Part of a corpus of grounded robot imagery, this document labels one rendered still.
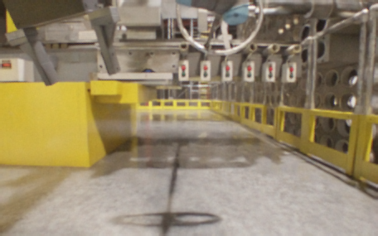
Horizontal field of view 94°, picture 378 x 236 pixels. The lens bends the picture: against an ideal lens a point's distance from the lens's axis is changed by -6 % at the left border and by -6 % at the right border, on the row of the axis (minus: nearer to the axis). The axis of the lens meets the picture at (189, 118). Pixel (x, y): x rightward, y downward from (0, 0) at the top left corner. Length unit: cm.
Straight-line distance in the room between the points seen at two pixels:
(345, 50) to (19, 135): 305
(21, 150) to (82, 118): 53
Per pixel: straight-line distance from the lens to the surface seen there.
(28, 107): 166
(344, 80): 292
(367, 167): 148
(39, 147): 166
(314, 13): 227
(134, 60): 171
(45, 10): 38
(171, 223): 82
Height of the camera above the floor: 48
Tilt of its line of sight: 6 degrees down
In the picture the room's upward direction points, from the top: straight up
